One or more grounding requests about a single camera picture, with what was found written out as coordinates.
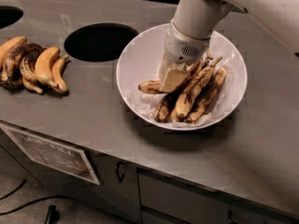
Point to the framed landfill sign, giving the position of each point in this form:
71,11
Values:
58,156

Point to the grey cabinet drawer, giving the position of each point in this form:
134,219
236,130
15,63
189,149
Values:
182,203

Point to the lower left banana in bowl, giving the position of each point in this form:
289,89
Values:
165,110

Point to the black cabinet handle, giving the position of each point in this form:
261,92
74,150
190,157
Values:
120,174

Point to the white paper liner in bowl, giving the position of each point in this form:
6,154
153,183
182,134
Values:
212,93

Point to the small yellow banana rightmost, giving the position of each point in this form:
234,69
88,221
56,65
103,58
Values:
57,73

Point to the right dark banana in bowl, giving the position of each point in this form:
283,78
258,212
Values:
206,99

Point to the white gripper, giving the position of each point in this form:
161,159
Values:
183,48

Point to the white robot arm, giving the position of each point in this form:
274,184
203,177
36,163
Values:
188,34

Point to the white round bowl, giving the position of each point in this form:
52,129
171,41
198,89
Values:
141,59

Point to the bright yellow banana on counter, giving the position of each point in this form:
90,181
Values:
44,64

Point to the black floor object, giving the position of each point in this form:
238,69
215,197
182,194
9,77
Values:
52,216

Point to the blackened banana on counter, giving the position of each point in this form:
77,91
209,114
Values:
11,74

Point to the dark spotted banana on counter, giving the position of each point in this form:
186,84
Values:
27,68

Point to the yellow banana far left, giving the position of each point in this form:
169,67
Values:
8,46

